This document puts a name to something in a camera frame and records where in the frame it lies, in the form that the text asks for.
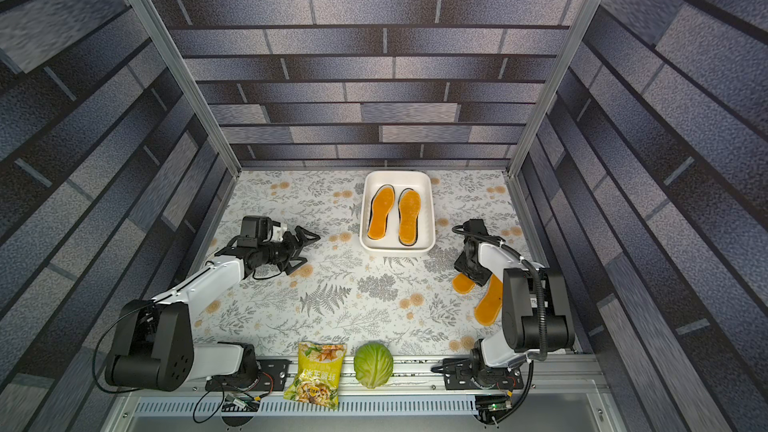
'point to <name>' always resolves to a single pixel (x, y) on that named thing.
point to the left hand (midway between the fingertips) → (315, 245)
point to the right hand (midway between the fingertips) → (469, 270)
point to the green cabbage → (373, 363)
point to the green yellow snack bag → (320, 366)
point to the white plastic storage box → (419, 180)
